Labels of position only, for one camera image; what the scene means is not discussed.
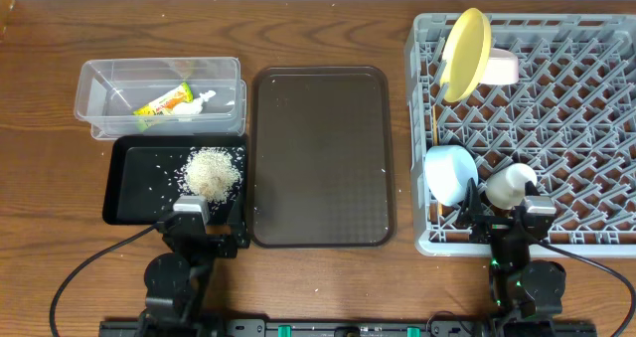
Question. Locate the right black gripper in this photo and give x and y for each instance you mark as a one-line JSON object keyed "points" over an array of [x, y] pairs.
{"points": [[498, 229]]}

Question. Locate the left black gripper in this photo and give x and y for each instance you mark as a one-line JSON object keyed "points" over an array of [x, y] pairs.
{"points": [[238, 230]]}

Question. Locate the pale green cup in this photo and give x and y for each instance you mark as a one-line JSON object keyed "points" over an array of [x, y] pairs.
{"points": [[506, 188]]}

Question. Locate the rice food waste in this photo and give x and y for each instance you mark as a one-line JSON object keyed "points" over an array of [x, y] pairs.
{"points": [[209, 172]]}

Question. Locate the light blue bowl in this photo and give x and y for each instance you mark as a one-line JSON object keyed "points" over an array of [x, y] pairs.
{"points": [[448, 170]]}

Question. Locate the pink white bowl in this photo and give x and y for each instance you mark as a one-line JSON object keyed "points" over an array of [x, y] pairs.
{"points": [[502, 68]]}

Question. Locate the pandan cake wrapper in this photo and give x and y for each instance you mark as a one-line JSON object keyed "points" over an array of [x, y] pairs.
{"points": [[163, 105]]}

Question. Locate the yellow plate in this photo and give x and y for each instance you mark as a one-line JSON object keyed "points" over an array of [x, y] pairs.
{"points": [[465, 54]]}

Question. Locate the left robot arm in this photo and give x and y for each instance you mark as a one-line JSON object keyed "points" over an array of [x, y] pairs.
{"points": [[177, 281]]}

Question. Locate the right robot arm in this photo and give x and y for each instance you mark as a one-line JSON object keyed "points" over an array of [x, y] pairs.
{"points": [[527, 292]]}

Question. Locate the grey dishwasher rack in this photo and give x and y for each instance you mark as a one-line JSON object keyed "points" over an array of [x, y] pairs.
{"points": [[570, 117]]}

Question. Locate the black tray bin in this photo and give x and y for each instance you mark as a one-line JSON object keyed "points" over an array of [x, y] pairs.
{"points": [[146, 174]]}

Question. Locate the brown serving tray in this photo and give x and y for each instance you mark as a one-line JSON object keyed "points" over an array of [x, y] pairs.
{"points": [[321, 159]]}

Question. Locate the clear plastic bin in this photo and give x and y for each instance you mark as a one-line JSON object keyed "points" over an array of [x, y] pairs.
{"points": [[109, 91]]}

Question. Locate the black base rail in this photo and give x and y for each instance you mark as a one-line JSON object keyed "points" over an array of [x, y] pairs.
{"points": [[441, 325]]}

